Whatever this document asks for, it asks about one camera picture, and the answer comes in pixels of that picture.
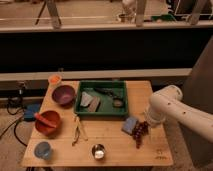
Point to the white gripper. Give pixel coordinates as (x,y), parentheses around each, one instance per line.
(147,120)

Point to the dark red grape bunch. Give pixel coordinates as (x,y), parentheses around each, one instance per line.
(140,129)

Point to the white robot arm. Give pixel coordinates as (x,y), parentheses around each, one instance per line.
(168,102)

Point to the small metal cup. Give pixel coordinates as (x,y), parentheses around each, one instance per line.
(98,151)

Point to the small orange cup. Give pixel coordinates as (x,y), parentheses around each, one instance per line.
(54,79)

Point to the blue plastic cup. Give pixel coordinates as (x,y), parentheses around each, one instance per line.
(43,150)

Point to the blue sponge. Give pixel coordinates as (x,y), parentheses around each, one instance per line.
(129,125)

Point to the brown scrub pad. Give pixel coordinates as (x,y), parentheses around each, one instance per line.
(94,104)

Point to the green plastic tray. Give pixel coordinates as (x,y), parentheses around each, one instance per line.
(105,108)

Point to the grey cloth piece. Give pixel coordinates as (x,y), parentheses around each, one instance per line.
(86,99)

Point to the purple bowl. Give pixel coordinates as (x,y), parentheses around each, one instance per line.
(63,95)

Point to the wooden folding table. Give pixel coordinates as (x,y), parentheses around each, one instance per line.
(120,148)

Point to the red bowl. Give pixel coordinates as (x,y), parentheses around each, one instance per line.
(52,116)

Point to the red spatula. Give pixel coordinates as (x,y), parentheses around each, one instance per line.
(44,120)

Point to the blue box on floor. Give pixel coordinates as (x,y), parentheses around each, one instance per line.
(30,111)

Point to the black handled utensil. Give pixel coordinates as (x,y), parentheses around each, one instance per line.
(117,101)

